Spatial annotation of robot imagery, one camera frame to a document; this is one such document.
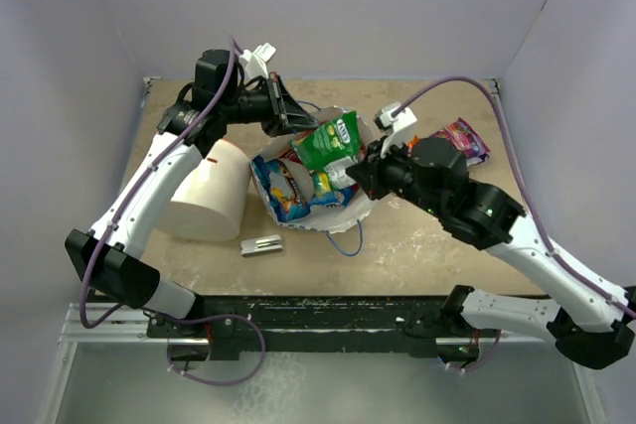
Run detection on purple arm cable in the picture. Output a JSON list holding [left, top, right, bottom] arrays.
[[79, 36, 266, 386], [395, 75, 636, 374]]

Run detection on blue snack bag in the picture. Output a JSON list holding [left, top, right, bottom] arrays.
[[252, 156, 310, 222]]

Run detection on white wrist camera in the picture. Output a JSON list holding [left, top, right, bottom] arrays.
[[374, 102, 417, 158], [239, 43, 277, 79]]

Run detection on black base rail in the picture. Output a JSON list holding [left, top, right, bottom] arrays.
[[143, 295, 496, 362]]

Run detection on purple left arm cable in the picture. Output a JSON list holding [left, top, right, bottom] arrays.
[[79, 36, 266, 386]]

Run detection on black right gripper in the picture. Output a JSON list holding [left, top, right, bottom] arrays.
[[348, 133, 446, 217]]

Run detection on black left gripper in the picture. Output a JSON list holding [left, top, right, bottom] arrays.
[[222, 72, 320, 139]]

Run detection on purple Fox's berries bag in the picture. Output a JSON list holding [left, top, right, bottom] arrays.
[[430, 117, 490, 167]]

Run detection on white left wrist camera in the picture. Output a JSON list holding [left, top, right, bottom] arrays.
[[239, 43, 277, 79]]

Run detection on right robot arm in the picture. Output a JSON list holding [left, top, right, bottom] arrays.
[[346, 138, 635, 369]]

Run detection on white paper roll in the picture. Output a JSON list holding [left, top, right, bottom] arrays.
[[157, 140, 250, 241]]

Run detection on blue checkered paper bag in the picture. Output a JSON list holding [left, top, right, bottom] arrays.
[[250, 132, 375, 235]]

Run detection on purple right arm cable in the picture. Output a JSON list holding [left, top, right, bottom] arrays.
[[395, 75, 636, 374]]

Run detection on pink snack bag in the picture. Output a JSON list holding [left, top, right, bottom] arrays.
[[278, 148, 303, 165]]

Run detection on aluminium frame rail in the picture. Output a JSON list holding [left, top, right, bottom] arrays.
[[60, 303, 148, 344]]

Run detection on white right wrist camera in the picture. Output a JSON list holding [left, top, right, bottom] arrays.
[[374, 102, 417, 158]]

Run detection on small silver metal block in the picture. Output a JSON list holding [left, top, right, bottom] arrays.
[[240, 234, 283, 257]]

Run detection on green snack packet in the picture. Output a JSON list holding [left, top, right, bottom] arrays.
[[290, 111, 362, 190]]

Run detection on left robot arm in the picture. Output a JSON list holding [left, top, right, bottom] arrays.
[[65, 43, 319, 337]]

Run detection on orange Fox's candy bag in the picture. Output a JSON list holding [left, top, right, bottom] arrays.
[[405, 136, 420, 152]]

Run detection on blue round-logo snack packet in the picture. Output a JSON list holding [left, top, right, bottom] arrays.
[[303, 185, 359, 214]]

